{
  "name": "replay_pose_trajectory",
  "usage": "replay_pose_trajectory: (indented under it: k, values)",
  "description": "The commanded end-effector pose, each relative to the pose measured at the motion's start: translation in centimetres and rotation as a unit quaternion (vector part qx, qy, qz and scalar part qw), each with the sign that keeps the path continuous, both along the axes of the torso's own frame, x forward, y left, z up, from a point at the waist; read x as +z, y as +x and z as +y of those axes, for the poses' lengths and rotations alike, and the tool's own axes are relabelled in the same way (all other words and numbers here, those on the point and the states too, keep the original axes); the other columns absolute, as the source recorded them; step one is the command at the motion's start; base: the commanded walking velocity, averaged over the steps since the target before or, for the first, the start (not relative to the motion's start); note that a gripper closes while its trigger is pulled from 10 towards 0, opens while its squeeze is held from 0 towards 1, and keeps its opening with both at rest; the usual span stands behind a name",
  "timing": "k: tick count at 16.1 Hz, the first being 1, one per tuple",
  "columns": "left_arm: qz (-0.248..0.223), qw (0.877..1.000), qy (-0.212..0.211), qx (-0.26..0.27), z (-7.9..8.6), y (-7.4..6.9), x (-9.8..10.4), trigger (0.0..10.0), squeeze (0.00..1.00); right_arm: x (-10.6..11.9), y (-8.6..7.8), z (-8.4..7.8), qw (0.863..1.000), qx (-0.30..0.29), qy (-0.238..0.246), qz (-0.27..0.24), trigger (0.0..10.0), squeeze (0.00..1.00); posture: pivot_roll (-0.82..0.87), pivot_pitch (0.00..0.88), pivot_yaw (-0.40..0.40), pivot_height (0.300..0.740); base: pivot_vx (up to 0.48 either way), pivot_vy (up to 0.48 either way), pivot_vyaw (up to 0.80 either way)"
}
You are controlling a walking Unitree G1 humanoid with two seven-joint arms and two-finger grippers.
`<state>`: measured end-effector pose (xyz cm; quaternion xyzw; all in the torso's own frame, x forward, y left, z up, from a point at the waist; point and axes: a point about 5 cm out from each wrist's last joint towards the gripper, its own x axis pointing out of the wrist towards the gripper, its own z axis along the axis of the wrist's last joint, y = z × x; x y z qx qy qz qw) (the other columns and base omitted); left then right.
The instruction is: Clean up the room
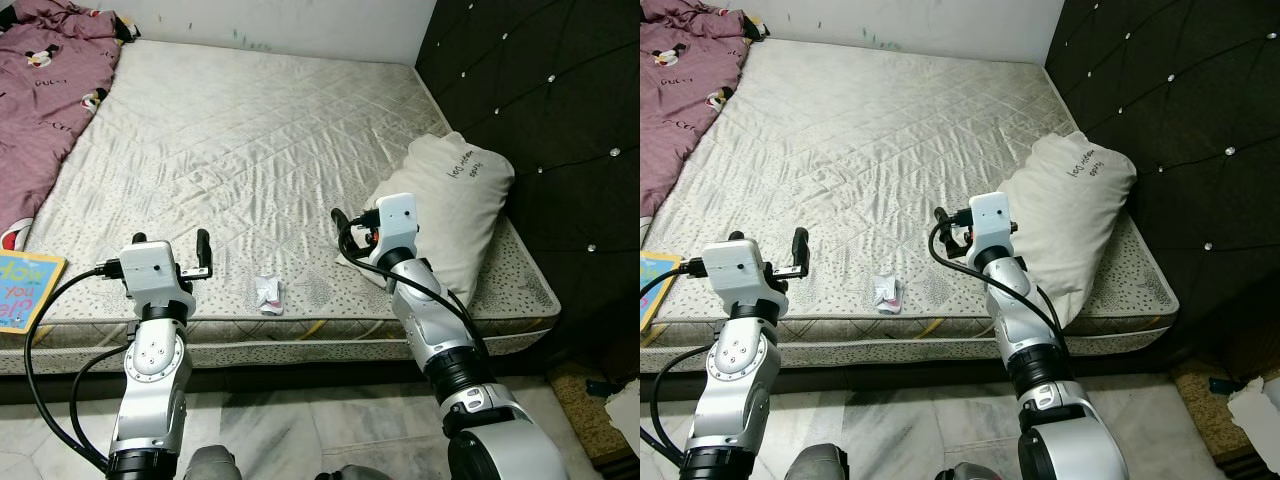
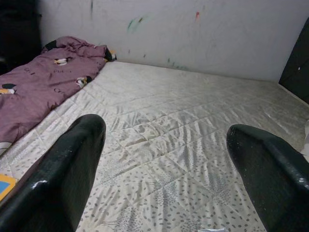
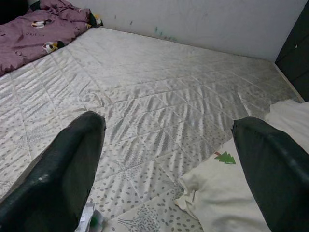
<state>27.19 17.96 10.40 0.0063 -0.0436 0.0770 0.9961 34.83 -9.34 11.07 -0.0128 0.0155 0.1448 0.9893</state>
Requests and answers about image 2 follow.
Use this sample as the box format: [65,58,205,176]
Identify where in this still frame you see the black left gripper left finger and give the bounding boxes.
[0,114,107,232]

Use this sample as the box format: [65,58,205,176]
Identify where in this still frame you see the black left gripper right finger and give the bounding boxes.
[226,124,309,232]

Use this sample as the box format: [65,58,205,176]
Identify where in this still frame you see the yellow framed picture board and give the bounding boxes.
[0,173,17,202]

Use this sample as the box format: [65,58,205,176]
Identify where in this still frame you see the white printed paper sheet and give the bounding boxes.
[199,227,228,232]

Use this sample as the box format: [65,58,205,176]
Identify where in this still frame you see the purple cartoon print blanket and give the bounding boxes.
[0,35,118,157]

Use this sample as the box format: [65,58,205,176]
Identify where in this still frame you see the white quilted mattress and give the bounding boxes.
[0,60,309,232]

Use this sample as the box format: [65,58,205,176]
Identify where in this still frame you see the dark tufted headboard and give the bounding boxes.
[278,16,309,106]

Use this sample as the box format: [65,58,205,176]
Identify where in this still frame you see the black printed bag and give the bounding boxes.
[0,0,43,76]

